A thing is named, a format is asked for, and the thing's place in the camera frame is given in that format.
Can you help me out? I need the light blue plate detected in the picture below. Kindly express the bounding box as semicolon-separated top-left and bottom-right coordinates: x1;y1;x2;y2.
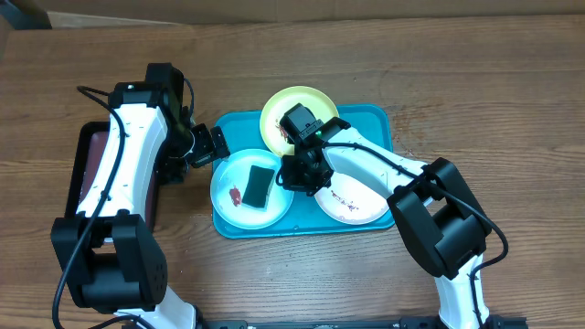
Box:
210;149;293;229

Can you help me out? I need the green dish sponge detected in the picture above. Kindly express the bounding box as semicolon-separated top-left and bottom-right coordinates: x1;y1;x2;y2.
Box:
242;165;275;208

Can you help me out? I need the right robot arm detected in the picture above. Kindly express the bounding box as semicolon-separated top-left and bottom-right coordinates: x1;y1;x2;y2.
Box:
276;104;492;328

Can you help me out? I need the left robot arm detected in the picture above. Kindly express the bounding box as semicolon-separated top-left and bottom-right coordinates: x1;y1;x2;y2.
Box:
50;63;230;328

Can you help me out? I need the teal plastic serving tray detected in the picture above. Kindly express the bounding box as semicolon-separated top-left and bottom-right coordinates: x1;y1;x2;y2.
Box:
212;104;394;239

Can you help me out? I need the black tray with red liquid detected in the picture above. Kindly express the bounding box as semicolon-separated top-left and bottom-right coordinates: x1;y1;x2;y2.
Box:
65;122;159;232

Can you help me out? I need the white plate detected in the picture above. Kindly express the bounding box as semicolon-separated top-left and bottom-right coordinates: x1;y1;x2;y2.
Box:
314;173;388;225

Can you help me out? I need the green rimmed plate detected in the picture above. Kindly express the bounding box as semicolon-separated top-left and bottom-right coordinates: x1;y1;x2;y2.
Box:
260;86;339;157

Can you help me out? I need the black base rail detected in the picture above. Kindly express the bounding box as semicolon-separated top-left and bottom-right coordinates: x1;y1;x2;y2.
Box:
200;316;529;329

